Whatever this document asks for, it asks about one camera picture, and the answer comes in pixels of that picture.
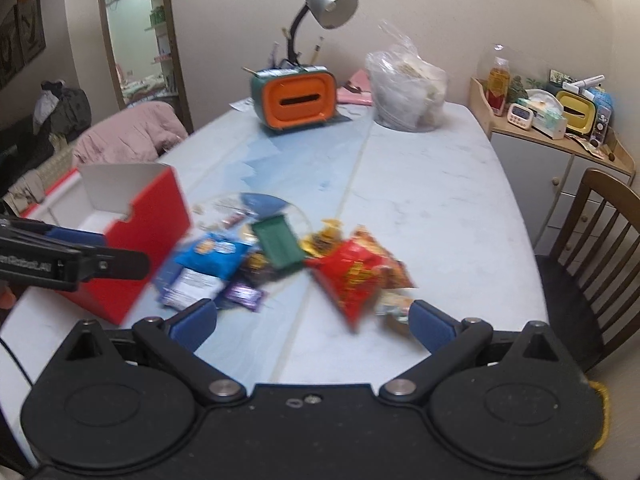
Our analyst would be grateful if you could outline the green snack packet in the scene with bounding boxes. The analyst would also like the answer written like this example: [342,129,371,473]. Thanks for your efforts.
[251,214,307,270]

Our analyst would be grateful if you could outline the pale snack packet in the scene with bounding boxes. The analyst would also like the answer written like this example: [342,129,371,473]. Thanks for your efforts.
[375,290,417,337]

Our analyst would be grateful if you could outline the pink folder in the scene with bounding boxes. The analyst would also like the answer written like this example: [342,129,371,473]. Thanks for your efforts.
[336,70,375,107]

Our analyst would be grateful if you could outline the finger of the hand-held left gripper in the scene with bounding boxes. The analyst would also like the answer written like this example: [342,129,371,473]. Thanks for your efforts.
[0,217,108,249]
[77,247,151,282]

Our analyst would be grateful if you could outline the framed wall pictures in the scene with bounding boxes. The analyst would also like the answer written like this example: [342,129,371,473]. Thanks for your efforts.
[0,0,47,88]

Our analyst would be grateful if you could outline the red chip bag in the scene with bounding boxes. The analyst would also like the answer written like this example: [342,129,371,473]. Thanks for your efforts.
[305,227,418,333]

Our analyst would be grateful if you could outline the red cardboard box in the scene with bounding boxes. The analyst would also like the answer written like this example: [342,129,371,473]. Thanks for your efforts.
[22,162,193,326]

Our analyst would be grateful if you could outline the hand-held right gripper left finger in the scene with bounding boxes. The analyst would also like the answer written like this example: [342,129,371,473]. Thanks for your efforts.
[50,299,248,406]

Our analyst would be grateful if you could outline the clear plastic bag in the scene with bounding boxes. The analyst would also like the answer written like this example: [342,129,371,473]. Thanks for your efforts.
[365,22,448,133]

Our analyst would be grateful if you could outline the black cable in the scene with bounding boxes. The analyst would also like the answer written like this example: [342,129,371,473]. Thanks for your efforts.
[0,337,31,391]

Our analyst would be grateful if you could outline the brown wooden chair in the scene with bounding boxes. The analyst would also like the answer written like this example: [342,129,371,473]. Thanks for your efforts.
[535,167,640,373]

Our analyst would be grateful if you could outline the grey desk lamp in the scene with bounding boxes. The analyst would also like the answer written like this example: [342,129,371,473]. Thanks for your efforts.
[285,0,359,68]

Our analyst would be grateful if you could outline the wooden framed mirror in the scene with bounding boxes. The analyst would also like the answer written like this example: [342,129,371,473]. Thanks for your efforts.
[96,0,193,133]

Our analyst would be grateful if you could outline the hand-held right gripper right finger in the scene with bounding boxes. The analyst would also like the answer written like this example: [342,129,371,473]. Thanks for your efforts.
[379,300,576,406]

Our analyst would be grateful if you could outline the bottle with red label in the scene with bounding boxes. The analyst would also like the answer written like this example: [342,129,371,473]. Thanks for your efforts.
[487,56,511,113]

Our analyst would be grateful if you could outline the pink cloth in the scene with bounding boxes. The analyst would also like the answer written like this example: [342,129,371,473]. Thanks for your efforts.
[72,101,190,166]

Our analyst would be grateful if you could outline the white kitchen timer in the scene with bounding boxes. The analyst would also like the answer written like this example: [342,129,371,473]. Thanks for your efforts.
[507,102,532,132]

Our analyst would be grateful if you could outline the pile of dark clothes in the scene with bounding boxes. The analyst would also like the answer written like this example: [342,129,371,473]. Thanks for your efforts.
[34,79,93,143]

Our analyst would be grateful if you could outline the purple candy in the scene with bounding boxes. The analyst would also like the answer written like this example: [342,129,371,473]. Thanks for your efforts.
[215,280,266,313]

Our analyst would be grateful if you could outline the white and blue snack packet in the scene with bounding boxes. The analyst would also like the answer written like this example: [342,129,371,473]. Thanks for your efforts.
[159,267,228,311]

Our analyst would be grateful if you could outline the dark snack packet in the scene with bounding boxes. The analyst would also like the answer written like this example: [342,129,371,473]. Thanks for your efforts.
[240,250,275,286]

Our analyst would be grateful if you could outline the orange and green tissue box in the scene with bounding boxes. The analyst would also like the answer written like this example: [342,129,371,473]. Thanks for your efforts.
[251,66,338,133]

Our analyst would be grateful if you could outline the white cabinet with wooden top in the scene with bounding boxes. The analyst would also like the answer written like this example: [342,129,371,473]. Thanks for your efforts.
[470,77,636,261]

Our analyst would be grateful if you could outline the yellow snack packet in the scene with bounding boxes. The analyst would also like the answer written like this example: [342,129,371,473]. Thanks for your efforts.
[300,219,346,261]

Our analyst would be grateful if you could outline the yellow tissue box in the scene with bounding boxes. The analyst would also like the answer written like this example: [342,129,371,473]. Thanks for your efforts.
[556,89,597,136]

